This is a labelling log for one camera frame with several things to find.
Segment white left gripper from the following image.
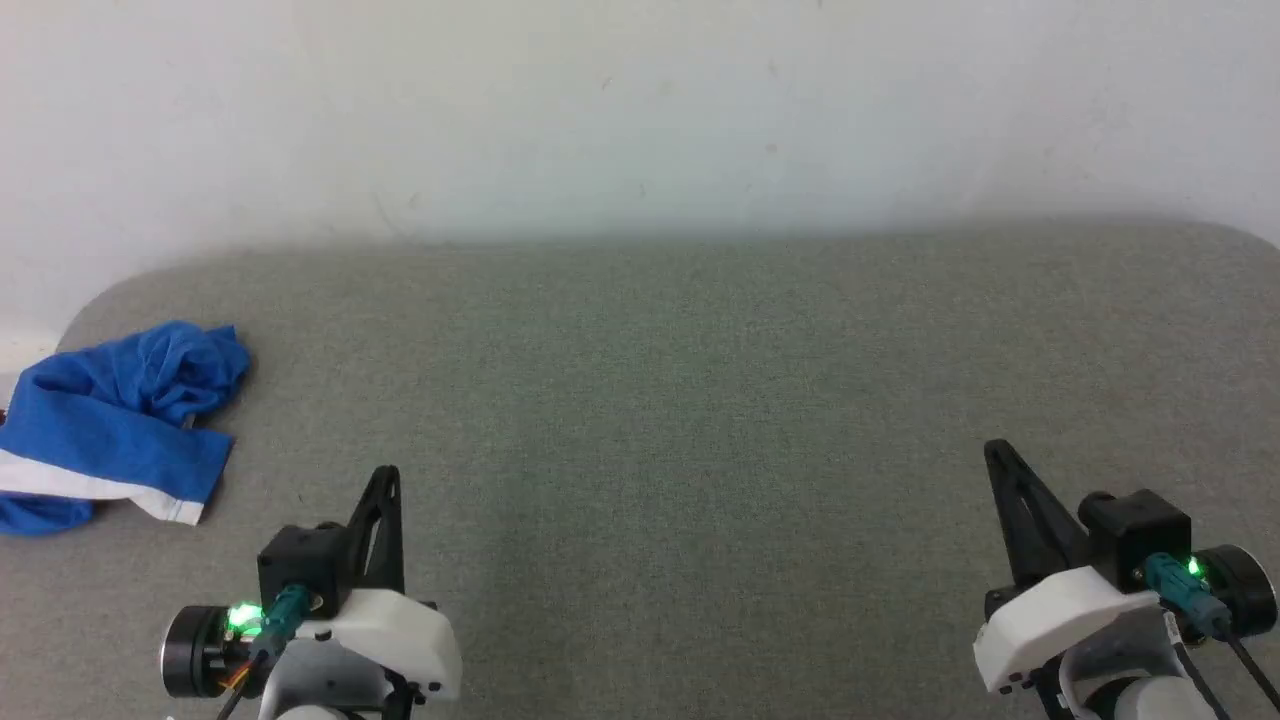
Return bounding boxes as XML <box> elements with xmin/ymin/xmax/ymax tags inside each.
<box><xmin>298</xmin><ymin>465</ymin><xmax>464</xmax><ymax>702</ymax></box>

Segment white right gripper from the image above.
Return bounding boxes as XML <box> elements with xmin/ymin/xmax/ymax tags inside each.
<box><xmin>973</xmin><ymin>439</ymin><xmax>1167</xmax><ymax>695</ymax></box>

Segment blue shorts with white stripe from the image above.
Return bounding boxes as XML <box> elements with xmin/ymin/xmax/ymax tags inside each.
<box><xmin>0</xmin><ymin>320</ymin><xmax>252</xmax><ymax>537</ymax></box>

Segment black left cylindrical motor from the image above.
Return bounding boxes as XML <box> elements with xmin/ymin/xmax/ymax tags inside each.
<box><xmin>160</xmin><ymin>604</ymin><xmax>263</xmax><ymax>700</ymax></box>

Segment black cylindrical motor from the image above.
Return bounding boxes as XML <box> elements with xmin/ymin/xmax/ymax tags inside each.
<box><xmin>160</xmin><ymin>604</ymin><xmax>263</xmax><ymax>700</ymax></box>
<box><xmin>1193</xmin><ymin>544</ymin><xmax>1279</xmax><ymax>638</ymax></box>

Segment black right cylindrical motor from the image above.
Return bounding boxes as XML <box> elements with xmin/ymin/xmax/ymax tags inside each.
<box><xmin>1193</xmin><ymin>544</ymin><xmax>1279</xmax><ymax>638</ymax></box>

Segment grey fabric sofa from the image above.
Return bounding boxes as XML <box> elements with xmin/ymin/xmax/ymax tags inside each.
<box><xmin>0</xmin><ymin>220</ymin><xmax>1280</xmax><ymax>720</ymax></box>

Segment right cable with teal plug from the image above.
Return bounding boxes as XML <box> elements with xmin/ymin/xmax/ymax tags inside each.
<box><xmin>1144</xmin><ymin>552</ymin><xmax>1280</xmax><ymax>713</ymax></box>

